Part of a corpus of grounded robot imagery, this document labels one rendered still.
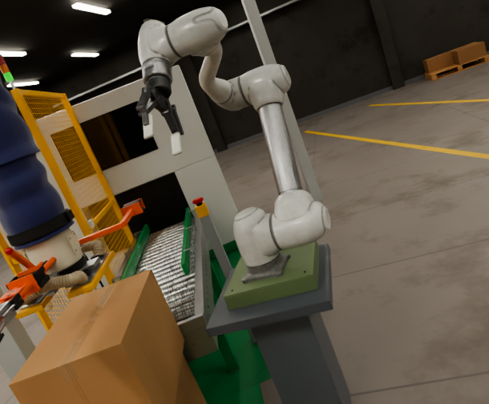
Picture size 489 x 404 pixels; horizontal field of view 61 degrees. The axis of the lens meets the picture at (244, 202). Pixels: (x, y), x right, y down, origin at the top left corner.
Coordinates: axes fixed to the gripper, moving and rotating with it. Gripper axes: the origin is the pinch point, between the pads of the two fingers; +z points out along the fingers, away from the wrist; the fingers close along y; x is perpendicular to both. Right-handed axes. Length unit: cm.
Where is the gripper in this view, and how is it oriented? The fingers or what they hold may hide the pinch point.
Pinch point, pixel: (163, 143)
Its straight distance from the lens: 122.6
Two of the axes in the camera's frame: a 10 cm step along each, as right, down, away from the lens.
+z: 1.4, 9.4, -3.2
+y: -4.2, -2.3, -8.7
